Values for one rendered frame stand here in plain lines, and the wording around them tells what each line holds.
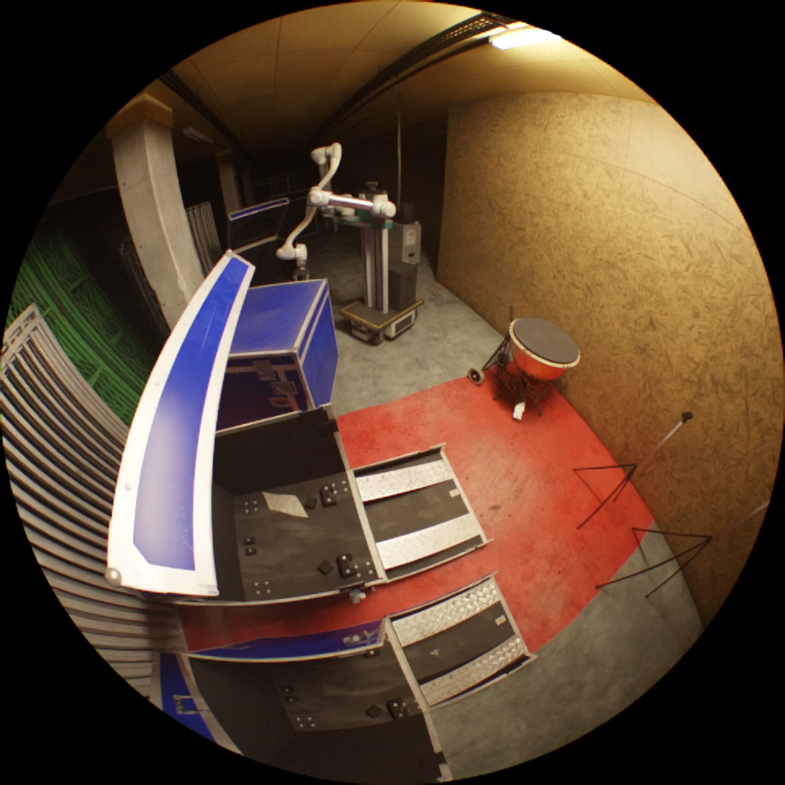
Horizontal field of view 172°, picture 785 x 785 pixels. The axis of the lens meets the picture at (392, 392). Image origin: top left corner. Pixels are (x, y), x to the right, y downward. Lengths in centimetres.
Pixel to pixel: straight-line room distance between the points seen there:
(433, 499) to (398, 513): 29
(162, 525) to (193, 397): 19
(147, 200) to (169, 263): 63
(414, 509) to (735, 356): 282
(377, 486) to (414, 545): 51
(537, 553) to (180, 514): 220
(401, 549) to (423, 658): 84
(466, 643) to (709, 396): 257
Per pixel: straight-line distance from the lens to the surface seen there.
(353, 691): 198
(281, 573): 194
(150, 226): 261
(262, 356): 163
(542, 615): 230
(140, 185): 265
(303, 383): 170
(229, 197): 730
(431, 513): 204
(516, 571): 218
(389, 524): 199
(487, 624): 209
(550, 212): 308
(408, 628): 184
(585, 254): 283
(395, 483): 200
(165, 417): 38
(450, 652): 206
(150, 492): 33
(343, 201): 232
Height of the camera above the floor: 197
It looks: 48 degrees down
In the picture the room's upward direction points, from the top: straight up
